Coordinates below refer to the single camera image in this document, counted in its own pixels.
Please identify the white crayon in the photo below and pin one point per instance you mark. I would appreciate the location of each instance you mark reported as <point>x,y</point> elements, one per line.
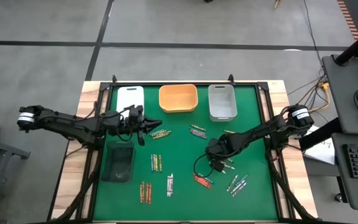
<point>167,186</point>
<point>171,185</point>

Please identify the white plastic bin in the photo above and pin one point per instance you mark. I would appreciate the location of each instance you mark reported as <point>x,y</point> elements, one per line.
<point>129,96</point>

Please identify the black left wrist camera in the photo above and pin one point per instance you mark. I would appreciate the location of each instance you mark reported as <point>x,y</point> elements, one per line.
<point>135,124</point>

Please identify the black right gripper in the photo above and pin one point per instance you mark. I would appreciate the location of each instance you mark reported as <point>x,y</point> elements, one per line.
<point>225,154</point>

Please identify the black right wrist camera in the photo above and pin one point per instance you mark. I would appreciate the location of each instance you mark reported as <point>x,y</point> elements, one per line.
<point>217,144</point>

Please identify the dark green plastic bin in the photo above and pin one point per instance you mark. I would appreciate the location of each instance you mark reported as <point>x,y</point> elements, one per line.
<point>118,161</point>

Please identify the red crayon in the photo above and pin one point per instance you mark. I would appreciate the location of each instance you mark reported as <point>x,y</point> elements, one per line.
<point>198,133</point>

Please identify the orange-red crayons lower right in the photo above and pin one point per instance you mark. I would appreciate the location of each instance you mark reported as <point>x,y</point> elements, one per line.
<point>202,182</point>

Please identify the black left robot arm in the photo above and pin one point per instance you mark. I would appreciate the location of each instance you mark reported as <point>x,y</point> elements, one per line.
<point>73,123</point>

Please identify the thick black pole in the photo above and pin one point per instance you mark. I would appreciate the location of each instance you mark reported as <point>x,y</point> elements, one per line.
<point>320,134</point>
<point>353,49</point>

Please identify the grey computer desk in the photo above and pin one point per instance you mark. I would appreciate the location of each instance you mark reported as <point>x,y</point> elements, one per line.
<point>340,93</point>

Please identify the orange plastic bin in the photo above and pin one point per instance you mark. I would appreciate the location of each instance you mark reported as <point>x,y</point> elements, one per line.
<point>179,99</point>

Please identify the white paper sheet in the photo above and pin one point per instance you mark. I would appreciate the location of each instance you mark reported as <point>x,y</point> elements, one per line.
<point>322,152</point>

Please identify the orange crayons front right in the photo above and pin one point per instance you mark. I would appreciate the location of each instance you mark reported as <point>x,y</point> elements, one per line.
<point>201,183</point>

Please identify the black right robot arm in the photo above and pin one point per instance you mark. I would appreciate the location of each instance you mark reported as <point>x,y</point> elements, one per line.
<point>259,132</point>

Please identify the grey plastic bin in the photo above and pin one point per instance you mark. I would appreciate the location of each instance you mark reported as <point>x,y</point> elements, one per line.
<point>222,102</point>

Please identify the black caster wheel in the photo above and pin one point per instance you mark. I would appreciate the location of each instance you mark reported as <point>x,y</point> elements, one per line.
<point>338,197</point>

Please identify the green table mat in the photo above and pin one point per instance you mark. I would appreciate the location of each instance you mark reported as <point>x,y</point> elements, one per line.
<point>182,149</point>

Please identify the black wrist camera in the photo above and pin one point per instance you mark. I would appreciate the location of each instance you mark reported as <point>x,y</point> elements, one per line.
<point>217,144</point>
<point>135,124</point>

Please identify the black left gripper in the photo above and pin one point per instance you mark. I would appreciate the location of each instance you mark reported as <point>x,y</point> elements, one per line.
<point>140,138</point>

